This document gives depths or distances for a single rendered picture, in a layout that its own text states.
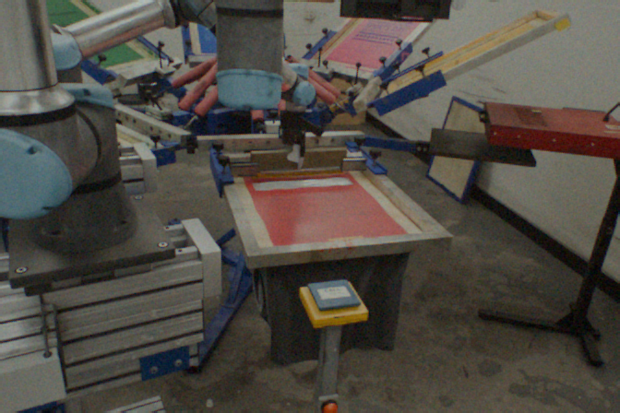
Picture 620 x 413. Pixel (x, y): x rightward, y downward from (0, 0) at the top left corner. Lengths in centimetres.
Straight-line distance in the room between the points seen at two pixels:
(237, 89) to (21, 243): 44
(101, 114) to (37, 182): 18
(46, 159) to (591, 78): 325
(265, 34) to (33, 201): 32
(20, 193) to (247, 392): 182
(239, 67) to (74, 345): 54
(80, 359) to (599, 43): 321
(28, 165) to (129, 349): 43
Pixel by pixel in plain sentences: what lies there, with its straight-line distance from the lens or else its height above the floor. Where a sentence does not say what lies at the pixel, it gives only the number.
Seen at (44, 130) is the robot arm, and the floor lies 147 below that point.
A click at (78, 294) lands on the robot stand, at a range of 87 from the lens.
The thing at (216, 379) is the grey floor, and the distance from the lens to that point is 243.
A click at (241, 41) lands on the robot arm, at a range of 58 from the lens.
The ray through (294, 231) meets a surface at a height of 95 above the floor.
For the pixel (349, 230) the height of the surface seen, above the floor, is 95.
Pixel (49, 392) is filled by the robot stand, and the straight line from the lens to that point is 82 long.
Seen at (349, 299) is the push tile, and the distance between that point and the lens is 121.
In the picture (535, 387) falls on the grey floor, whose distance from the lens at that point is 267.
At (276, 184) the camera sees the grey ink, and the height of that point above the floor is 96.
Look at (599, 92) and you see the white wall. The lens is 353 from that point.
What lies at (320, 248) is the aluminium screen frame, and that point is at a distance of 136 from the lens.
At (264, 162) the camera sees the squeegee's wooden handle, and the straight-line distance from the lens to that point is 185.
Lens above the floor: 165
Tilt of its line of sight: 24 degrees down
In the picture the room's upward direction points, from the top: 3 degrees clockwise
